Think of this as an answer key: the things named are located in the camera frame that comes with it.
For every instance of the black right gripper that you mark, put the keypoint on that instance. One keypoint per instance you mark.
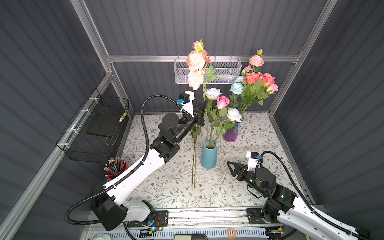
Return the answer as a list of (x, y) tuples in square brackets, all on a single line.
[(244, 170)]

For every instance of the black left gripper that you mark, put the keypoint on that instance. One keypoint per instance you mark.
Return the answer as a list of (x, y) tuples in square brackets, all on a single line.
[(197, 117)]

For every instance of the white cream rose stem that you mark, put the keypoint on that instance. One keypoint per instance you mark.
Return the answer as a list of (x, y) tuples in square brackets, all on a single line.
[(211, 95)]

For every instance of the small pink bud stem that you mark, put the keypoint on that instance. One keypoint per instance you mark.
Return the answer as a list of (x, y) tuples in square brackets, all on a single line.
[(218, 118)]

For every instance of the teal cylindrical vase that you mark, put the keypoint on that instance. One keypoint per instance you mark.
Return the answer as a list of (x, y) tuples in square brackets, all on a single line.
[(209, 154)]

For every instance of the purple ribbed glass vase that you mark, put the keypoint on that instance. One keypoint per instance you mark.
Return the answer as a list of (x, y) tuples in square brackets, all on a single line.
[(231, 134)]

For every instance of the white blue carnation stem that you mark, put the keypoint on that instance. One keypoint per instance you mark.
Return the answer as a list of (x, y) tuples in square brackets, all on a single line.
[(236, 90)]

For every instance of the pink double carnation stem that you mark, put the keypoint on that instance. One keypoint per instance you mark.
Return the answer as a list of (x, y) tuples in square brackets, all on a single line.
[(197, 61)]

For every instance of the coral pink rose stem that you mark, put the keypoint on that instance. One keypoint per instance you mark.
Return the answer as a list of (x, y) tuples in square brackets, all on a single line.
[(252, 87)]

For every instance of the pink carnation flower stem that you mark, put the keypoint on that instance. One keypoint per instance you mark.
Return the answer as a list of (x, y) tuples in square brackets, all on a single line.
[(255, 62)]

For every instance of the deep pink rose stem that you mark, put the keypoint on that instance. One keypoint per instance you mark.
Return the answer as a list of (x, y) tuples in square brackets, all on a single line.
[(267, 79)]

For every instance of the light pink rose stem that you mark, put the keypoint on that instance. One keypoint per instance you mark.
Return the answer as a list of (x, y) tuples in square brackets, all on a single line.
[(272, 88)]

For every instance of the white and magenta rosebud stems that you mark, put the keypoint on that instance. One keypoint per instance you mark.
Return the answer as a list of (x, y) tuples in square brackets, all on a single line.
[(196, 131)]

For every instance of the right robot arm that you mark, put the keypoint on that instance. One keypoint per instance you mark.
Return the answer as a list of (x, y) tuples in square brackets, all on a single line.
[(287, 207)]

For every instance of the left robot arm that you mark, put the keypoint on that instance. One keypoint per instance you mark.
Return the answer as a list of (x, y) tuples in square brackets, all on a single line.
[(110, 203)]

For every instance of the red pen cup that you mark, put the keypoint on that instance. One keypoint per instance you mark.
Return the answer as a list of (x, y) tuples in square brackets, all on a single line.
[(115, 167)]

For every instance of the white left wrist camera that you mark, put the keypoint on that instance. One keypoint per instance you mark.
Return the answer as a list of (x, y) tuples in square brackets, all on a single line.
[(185, 101)]

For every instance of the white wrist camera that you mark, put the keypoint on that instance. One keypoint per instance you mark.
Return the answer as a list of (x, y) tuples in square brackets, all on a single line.
[(255, 161), (185, 101)]

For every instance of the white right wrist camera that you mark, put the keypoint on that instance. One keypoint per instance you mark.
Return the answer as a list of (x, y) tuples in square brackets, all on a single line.
[(255, 161)]

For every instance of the white wire wall basket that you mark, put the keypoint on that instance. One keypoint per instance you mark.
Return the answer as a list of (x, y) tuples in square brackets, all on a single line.
[(227, 70)]

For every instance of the black wire wall basket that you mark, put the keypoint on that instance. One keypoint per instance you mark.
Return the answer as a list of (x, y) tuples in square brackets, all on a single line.
[(97, 132)]

